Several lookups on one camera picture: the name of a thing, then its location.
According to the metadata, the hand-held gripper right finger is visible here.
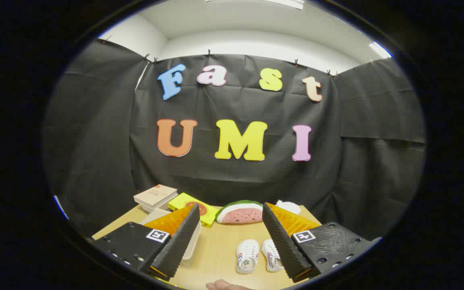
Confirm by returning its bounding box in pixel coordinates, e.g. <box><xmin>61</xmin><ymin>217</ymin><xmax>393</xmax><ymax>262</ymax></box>
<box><xmin>262</xmin><ymin>202</ymin><xmax>381</xmax><ymax>283</ymax></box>

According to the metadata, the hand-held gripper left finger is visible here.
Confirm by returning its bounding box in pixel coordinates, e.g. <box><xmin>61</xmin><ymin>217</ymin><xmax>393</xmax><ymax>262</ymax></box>
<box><xmin>93</xmin><ymin>203</ymin><xmax>201</xmax><ymax>282</ymax></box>

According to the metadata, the white canvas shoe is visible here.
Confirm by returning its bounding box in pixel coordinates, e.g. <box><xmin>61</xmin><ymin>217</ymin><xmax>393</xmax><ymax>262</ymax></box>
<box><xmin>261</xmin><ymin>239</ymin><xmax>285</xmax><ymax>273</ymax></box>
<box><xmin>235</xmin><ymin>239</ymin><xmax>260</xmax><ymax>275</ymax></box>

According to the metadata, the cream fabric storage box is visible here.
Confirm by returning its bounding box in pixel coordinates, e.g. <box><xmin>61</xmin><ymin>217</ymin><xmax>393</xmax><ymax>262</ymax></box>
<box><xmin>141</xmin><ymin>208</ymin><xmax>203</xmax><ymax>268</ymax></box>

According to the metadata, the white plush toy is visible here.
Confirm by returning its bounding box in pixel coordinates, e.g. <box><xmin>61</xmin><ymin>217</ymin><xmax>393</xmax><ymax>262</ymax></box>
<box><xmin>275</xmin><ymin>200</ymin><xmax>302</xmax><ymax>215</ymax></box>

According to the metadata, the yellow book with red circle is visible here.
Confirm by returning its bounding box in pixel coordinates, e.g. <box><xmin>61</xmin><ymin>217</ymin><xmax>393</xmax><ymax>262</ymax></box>
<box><xmin>168</xmin><ymin>193</ymin><xmax>221</xmax><ymax>228</ymax></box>

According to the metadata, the watermelon slice plush toy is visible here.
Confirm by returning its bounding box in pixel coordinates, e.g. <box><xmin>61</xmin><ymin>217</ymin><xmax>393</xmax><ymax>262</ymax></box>
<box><xmin>215</xmin><ymin>200</ymin><xmax>265</xmax><ymax>224</ymax></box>

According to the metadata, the black backdrop cloth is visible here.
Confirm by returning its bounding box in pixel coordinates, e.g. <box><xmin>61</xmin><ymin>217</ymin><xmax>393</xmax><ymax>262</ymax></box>
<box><xmin>43</xmin><ymin>38</ymin><xmax>427</xmax><ymax>242</ymax></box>

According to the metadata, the small ceiling light panel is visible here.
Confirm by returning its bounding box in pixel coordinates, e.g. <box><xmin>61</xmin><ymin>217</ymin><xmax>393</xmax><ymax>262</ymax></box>
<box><xmin>369</xmin><ymin>41</ymin><xmax>393</xmax><ymax>59</ymax></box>

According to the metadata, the long ceiling light panel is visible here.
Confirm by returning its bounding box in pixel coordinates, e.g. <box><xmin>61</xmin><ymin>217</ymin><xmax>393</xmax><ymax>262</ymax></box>
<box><xmin>206</xmin><ymin>0</ymin><xmax>305</xmax><ymax>10</ymax></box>

